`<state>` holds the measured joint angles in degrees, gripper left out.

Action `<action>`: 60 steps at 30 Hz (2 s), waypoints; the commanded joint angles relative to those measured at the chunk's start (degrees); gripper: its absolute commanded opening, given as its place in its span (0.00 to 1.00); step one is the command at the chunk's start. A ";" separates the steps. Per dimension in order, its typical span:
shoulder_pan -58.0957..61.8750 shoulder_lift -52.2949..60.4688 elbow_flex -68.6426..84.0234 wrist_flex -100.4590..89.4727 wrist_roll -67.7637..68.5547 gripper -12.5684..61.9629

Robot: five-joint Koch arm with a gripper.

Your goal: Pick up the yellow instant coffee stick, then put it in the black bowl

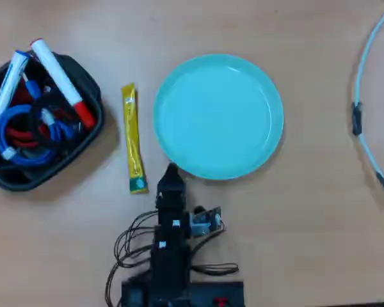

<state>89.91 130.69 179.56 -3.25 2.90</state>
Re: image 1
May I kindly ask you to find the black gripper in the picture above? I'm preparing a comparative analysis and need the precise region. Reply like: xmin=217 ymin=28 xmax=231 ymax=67
xmin=156 ymin=162 xmax=191 ymax=232

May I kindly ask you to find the yellow instant coffee stick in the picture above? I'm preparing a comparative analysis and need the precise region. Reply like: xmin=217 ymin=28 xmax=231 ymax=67
xmin=120 ymin=82 xmax=149 ymax=195

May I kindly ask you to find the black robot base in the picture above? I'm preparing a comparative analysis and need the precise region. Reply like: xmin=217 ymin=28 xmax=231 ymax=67
xmin=120 ymin=280 xmax=246 ymax=307

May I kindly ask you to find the black plastic bowl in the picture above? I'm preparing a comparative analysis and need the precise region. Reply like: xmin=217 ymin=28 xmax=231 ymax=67
xmin=0 ymin=52 xmax=105 ymax=193

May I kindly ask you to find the teal round plate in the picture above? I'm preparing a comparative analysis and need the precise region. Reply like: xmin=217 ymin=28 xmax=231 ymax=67
xmin=152 ymin=53 xmax=285 ymax=181

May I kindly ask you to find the white marker with red cap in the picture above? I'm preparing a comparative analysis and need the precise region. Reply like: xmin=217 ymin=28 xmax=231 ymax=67
xmin=30 ymin=38 xmax=97 ymax=130

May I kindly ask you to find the small blue white plug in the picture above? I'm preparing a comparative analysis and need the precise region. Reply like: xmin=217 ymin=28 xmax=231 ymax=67
xmin=21 ymin=72 xmax=43 ymax=99

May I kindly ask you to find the white marker with blue cap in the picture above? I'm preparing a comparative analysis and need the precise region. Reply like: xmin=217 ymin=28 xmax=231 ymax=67
xmin=0 ymin=50 xmax=33 ymax=143

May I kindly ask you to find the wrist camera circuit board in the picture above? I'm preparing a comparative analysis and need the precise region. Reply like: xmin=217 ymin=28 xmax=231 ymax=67
xmin=188 ymin=206 xmax=225 ymax=238

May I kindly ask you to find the blue coiled cable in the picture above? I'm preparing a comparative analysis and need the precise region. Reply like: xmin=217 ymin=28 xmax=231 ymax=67
xmin=0 ymin=104 xmax=75 ymax=167

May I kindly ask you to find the red cable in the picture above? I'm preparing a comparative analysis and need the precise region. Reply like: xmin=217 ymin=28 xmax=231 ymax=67
xmin=4 ymin=78 xmax=51 ymax=148

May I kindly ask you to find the white cable with black sleeves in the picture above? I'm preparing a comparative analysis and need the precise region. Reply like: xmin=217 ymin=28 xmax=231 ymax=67
xmin=351 ymin=0 xmax=384 ymax=200

